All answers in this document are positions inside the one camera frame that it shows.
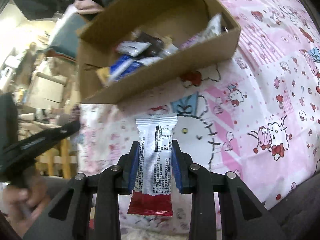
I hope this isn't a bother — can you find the small white snack packet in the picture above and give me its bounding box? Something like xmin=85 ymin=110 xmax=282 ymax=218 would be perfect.
xmin=200 ymin=14 xmax=223 ymax=42

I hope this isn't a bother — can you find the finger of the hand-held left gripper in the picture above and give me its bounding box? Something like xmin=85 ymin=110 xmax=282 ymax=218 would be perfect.
xmin=4 ymin=121 xmax=81 ymax=166

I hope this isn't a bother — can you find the dark brown snack packet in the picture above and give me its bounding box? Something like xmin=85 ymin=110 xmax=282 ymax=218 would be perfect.
xmin=136 ymin=31 xmax=165 ymax=58

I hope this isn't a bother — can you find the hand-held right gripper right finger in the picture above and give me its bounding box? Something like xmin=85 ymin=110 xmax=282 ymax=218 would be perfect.
xmin=171 ymin=139 xmax=287 ymax=240

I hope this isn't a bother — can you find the cardboard box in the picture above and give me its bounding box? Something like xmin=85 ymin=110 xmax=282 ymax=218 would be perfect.
xmin=76 ymin=0 xmax=242 ymax=104

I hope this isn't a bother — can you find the yellow snack packet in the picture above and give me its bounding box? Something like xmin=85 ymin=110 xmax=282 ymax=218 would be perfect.
xmin=96 ymin=66 xmax=112 ymax=87

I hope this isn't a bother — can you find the yellow stool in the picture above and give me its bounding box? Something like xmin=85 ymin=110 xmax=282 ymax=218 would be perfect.
xmin=37 ymin=137 xmax=78 ymax=178

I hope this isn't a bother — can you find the red silver snack bar packet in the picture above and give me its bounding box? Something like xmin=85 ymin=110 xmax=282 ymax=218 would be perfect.
xmin=115 ymin=41 xmax=152 ymax=57
xmin=127 ymin=114 xmax=178 ymax=217

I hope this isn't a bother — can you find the pink cloth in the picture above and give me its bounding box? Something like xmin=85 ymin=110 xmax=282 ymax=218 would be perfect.
xmin=75 ymin=0 xmax=104 ymax=15

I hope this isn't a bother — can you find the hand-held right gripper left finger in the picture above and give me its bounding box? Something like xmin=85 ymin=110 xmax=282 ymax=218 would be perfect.
xmin=22 ymin=141 xmax=139 ymax=240

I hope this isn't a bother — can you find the pink cartoon printed bed sheet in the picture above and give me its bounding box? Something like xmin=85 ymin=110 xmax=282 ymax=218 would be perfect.
xmin=77 ymin=0 xmax=320 ymax=230

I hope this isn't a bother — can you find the teal storage box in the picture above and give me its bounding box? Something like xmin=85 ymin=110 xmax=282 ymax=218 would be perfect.
xmin=47 ymin=12 xmax=83 ymax=58

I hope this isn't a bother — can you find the person's left hand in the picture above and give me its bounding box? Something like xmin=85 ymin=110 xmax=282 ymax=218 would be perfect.
xmin=0 ymin=172 xmax=53 ymax=220

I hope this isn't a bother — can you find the purple white snack packet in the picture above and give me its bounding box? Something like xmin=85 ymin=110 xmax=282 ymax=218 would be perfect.
xmin=179 ymin=35 xmax=208 ymax=50

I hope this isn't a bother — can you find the blue snack packet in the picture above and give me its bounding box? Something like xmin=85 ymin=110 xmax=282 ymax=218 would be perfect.
xmin=109 ymin=55 xmax=145 ymax=83

